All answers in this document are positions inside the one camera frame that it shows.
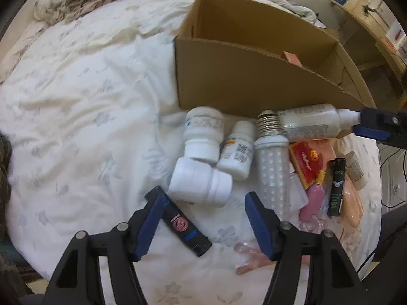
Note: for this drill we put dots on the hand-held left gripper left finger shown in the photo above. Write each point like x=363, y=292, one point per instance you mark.
x=147, y=228

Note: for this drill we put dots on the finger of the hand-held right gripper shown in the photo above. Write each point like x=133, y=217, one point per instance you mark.
x=370, y=132
x=376, y=117

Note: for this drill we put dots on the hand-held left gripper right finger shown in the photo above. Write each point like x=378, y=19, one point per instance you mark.
x=259, y=225

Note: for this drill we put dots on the pink plastic clip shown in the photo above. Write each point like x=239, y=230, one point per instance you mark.
x=249, y=254
x=314, y=225

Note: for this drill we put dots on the black lighter with red emblem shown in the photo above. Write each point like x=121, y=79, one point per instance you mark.
x=184, y=225

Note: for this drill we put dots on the white LED corn bulb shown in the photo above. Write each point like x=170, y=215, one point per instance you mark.
x=273, y=171

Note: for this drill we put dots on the white spray bottle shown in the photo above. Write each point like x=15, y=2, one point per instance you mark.
x=311, y=122

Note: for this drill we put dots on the small pink bottle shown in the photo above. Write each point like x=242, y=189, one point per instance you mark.
x=313, y=200

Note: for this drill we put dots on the plain white pill bottle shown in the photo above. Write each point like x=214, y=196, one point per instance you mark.
x=194, y=181

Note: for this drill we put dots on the black and green lighter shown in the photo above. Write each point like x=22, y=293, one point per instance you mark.
x=336, y=190

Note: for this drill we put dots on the red packet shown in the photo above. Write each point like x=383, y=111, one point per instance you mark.
x=305, y=162

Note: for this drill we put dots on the small white orange-label bottle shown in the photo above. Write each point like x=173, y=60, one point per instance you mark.
x=237, y=155

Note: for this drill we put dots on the peach coloured tube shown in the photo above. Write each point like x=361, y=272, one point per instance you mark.
x=353, y=206

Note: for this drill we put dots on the white labelled pill bottle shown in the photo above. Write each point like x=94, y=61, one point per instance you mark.
x=203, y=127

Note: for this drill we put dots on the brown cardboard box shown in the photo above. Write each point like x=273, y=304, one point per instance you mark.
x=222, y=79

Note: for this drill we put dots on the clear plastic wrapper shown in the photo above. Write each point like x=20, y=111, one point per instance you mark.
x=298, y=195

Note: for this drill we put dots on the wooden desk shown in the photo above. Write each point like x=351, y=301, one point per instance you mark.
x=378, y=35

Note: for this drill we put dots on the red card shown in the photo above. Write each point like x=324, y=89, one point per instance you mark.
x=292, y=57

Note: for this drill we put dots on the white floral bedsheet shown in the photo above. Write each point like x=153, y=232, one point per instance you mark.
x=79, y=117

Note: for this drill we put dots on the dark cloth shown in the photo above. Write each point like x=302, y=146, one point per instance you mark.
x=4, y=159

